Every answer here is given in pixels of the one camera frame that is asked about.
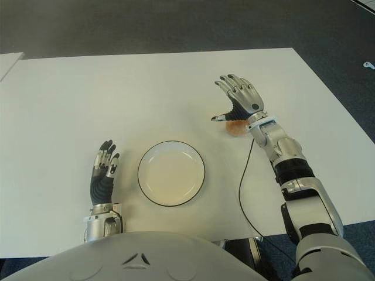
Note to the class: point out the white board edge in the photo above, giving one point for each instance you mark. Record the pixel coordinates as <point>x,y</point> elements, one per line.
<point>366,1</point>

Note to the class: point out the small white controller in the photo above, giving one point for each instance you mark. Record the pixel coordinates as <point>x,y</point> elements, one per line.
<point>368,65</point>

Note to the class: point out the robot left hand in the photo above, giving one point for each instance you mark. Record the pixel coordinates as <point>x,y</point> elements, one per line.
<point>101,184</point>

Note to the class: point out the red yellow apple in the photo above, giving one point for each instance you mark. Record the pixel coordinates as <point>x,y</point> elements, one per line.
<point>235,129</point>

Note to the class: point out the grey robot torso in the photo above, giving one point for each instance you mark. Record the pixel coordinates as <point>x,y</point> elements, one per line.
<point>146,257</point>

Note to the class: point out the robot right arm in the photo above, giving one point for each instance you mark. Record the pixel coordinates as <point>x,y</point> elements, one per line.
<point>293,149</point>

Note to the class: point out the dark metal support frame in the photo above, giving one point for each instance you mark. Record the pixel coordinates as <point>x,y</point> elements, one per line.
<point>234,254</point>

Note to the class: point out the white plate black rim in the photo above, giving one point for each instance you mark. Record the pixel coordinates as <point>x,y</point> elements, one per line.
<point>171,175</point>

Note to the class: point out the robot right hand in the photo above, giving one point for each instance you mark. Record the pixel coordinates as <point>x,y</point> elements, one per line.
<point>249,96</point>

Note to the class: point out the white side table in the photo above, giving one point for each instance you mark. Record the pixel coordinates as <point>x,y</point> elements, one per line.
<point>8,65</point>

